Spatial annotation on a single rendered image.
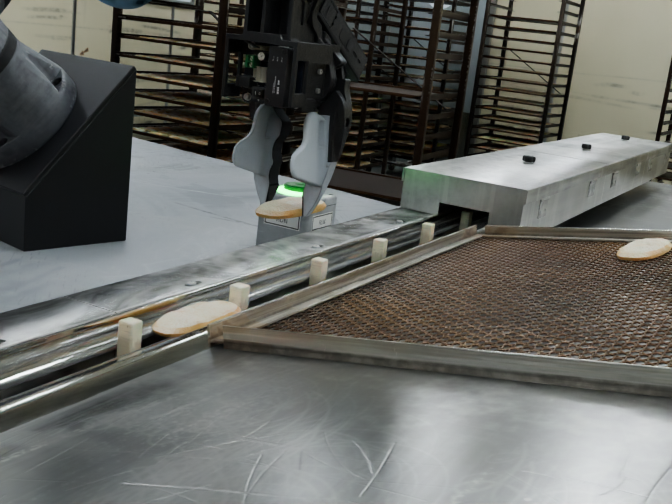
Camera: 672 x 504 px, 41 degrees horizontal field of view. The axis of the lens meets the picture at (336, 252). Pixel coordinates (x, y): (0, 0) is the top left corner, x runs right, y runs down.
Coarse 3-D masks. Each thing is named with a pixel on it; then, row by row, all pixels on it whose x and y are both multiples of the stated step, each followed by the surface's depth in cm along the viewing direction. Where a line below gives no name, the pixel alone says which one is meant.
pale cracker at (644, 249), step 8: (640, 240) 86; (648, 240) 86; (656, 240) 86; (664, 240) 87; (624, 248) 83; (632, 248) 83; (640, 248) 83; (648, 248) 82; (656, 248) 83; (664, 248) 84; (624, 256) 82; (632, 256) 81; (640, 256) 81; (648, 256) 82; (656, 256) 83
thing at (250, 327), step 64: (448, 256) 88; (512, 256) 87; (576, 256) 86; (256, 320) 62; (320, 320) 63; (384, 320) 62; (448, 320) 62; (576, 320) 60; (576, 384) 47; (640, 384) 45
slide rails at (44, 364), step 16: (448, 224) 126; (400, 240) 112; (416, 240) 114; (352, 256) 101; (368, 256) 102; (304, 272) 92; (256, 288) 84; (272, 288) 85; (112, 336) 68; (144, 336) 69; (64, 352) 63; (80, 352) 64; (96, 352) 64; (0, 368) 59; (16, 368) 60; (32, 368) 60; (48, 368) 60; (0, 384) 57; (16, 384) 58; (48, 384) 58; (0, 400) 55
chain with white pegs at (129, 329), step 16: (432, 224) 114; (464, 224) 126; (384, 240) 102; (432, 240) 115; (384, 256) 102; (320, 272) 89; (240, 288) 77; (240, 304) 77; (128, 320) 66; (128, 336) 65; (128, 352) 65
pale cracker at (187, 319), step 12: (168, 312) 72; (180, 312) 72; (192, 312) 72; (204, 312) 73; (216, 312) 73; (228, 312) 74; (156, 324) 70; (168, 324) 70; (180, 324) 70; (192, 324) 70; (204, 324) 71; (168, 336) 69
